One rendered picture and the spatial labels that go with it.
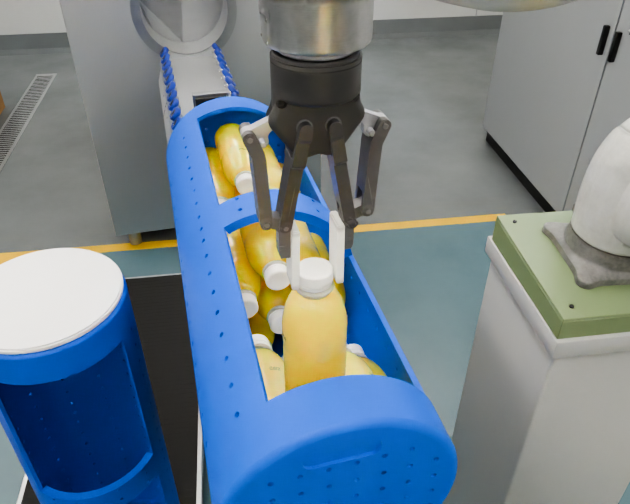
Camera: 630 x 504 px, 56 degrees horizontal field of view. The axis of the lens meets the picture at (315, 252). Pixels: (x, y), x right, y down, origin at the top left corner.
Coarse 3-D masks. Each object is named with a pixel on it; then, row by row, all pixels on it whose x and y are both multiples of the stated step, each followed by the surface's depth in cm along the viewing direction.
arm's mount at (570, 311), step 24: (504, 216) 121; (528, 216) 121; (552, 216) 121; (504, 240) 119; (528, 240) 115; (528, 264) 110; (552, 264) 110; (528, 288) 110; (552, 288) 105; (576, 288) 105; (600, 288) 105; (624, 288) 105; (552, 312) 102; (576, 312) 100; (600, 312) 100; (624, 312) 100; (576, 336) 102
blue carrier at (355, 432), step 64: (192, 128) 120; (192, 192) 103; (192, 256) 92; (192, 320) 85; (384, 320) 87; (256, 384) 66; (320, 384) 63; (384, 384) 65; (256, 448) 60; (320, 448) 60; (384, 448) 63; (448, 448) 66
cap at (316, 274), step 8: (304, 264) 62; (312, 264) 62; (320, 264) 62; (328, 264) 62; (304, 272) 61; (312, 272) 61; (320, 272) 61; (328, 272) 61; (304, 280) 60; (312, 280) 60; (320, 280) 60; (328, 280) 61; (304, 288) 61; (312, 288) 60; (320, 288) 60; (328, 288) 61
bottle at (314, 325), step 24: (288, 312) 63; (312, 312) 61; (336, 312) 62; (288, 336) 64; (312, 336) 62; (336, 336) 63; (288, 360) 66; (312, 360) 64; (336, 360) 65; (288, 384) 68
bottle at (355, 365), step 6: (348, 348) 82; (348, 354) 79; (354, 354) 80; (348, 360) 78; (354, 360) 78; (360, 360) 78; (348, 366) 77; (354, 366) 77; (360, 366) 77; (366, 366) 78; (348, 372) 76; (354, 372) 76; (360, 372) 76; (366, 372) 77; (372, 372) 78
